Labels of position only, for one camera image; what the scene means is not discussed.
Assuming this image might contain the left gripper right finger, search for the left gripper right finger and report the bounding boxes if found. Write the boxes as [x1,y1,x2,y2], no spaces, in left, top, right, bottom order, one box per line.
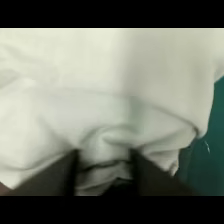
[129,147,201,197]

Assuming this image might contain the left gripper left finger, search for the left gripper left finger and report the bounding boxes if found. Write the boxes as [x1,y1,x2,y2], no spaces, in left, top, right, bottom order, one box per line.
[0,148,80,197]

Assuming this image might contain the white shirt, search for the white shirt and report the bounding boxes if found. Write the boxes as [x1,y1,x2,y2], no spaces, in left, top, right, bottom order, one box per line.
[0,27,224,197]

